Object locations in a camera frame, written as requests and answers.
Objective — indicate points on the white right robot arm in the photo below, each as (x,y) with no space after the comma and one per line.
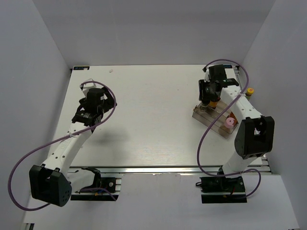
(255,133)

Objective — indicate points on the yellow oil bottle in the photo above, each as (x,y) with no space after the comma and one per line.
(249,92)

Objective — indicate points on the red lid sauce jar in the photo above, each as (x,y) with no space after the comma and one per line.
(213,104)

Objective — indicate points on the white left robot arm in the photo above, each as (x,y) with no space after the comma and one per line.
(51,182)

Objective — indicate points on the aluminium rail front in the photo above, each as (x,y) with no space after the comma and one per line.
(262,169)

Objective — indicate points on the clear tiered acrylic rack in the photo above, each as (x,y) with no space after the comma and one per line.
(208,117)

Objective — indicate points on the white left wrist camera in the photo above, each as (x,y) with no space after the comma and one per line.
(87,85)

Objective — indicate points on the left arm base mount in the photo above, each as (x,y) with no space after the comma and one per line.
(105,185)

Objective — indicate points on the blue corner label sticker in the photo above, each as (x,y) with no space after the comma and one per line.
(81,68)

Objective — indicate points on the black lid pepper shaker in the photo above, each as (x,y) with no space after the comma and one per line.
(204,107)

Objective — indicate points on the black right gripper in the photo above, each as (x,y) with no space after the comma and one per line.
(202,84)

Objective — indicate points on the right blue corner label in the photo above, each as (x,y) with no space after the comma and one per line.
(228,66)

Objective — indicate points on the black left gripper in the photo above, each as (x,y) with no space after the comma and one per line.
(109,102)

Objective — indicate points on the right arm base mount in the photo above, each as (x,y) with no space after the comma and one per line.
(222,190)

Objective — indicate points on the pink lid spice shaker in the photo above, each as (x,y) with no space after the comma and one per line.
(229,125)

